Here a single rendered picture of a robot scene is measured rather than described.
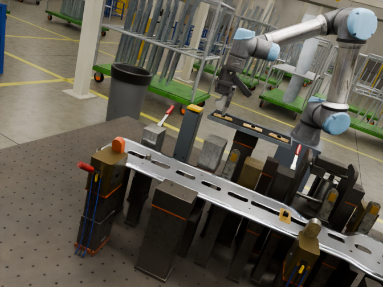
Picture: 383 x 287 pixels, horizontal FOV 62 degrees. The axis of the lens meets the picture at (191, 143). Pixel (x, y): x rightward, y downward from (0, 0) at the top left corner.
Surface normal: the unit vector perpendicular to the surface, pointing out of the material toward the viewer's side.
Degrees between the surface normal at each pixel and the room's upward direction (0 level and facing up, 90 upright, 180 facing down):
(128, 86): 93
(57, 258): 0
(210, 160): 90
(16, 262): 0
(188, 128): 90
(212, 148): 90
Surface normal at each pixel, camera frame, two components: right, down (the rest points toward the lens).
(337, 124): 0.13, 0.53
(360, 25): 0.15, 0.29
